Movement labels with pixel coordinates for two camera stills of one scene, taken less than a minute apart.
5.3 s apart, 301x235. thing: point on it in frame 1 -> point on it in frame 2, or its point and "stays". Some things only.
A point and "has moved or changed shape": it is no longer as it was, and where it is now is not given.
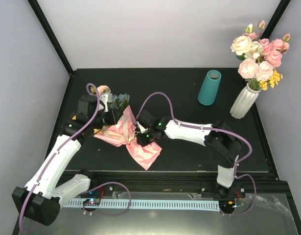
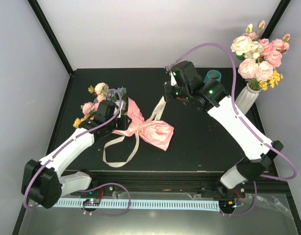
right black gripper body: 147,140 -> 183,93
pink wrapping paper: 121,133 has moved or changed shape
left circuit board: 92,201 stays
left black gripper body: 97,123 -> 122,126
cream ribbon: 125,136 -> 155,115
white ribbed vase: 245,102 stays
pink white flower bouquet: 261,58 stays
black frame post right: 275,17 stays
